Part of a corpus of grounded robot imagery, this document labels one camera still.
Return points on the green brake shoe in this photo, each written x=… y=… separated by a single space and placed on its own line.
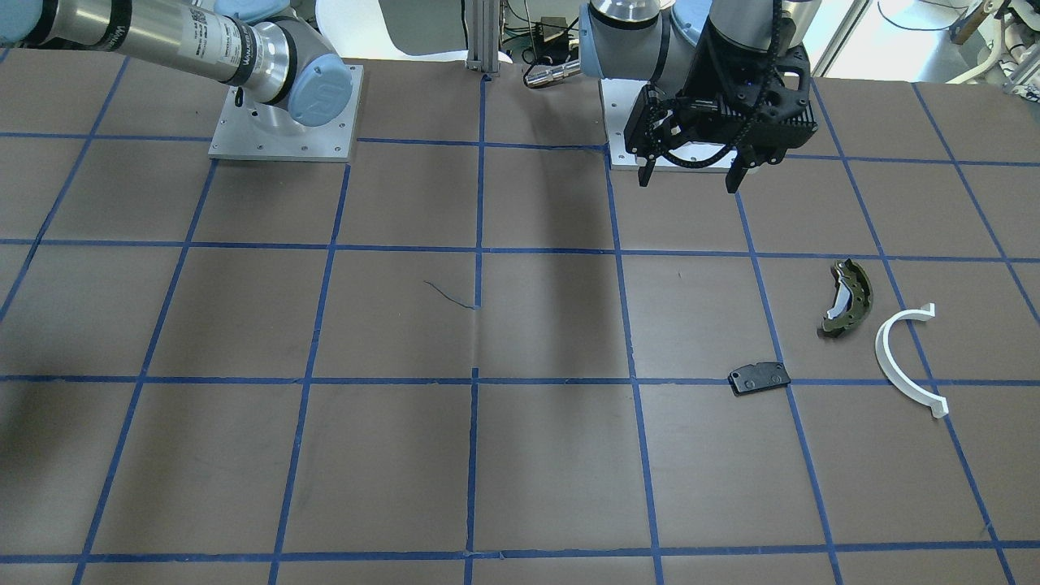
x=853 y=299

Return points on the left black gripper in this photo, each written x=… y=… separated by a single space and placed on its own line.
x=705 y=79

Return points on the black brake pad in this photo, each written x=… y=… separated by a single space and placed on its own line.
x=758 y=377

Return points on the aluminium frame post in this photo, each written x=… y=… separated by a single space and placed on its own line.
x=483 y=23

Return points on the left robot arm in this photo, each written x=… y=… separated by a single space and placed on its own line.
x=656 y=44

